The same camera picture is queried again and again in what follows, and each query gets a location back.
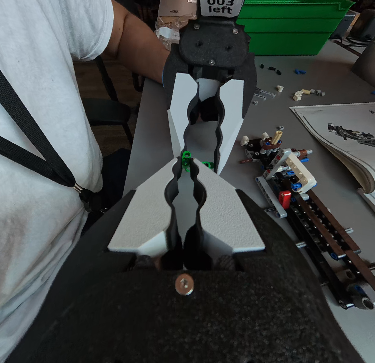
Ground grey electronic device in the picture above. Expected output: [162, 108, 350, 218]
[330, 11, 361, 41]

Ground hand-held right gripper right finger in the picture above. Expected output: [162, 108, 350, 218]
[192, 158, 266, 254]

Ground lego truck chassis assembly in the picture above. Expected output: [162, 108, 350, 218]
[240, 130, 375, 310]

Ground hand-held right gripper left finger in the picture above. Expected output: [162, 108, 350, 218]
[108, 158, 180, 257]

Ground person in white t-shirt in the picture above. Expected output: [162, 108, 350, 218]
[0, 0, 115, 362]

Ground person's left forearm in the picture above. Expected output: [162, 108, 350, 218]
[103, 0, 172, 84]

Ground person's dark trousers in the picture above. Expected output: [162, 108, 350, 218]
[81, 148, 133, 235]

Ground lego instruction booklet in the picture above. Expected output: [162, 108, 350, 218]
[289, 103, 375, 213]

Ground tan and grey lego pieces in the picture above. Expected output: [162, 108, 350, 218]
[293, 89, 326, 102]

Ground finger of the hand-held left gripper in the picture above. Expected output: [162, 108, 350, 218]
[168, 72, 200, 159]
[202, 79, 245, 175]

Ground black lanyard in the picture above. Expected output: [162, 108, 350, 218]
[0, 70, 102, 214]

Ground grey lego beam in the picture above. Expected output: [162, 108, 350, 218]
[254, 87, 276, 101]

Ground clear plastic bag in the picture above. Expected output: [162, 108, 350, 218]
[155, 0, 197, 51]

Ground green plastic bin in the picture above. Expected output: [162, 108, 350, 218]
[236, 0, 356, 56]

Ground black chair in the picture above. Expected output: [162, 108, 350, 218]
[81, 55, 136, 148]

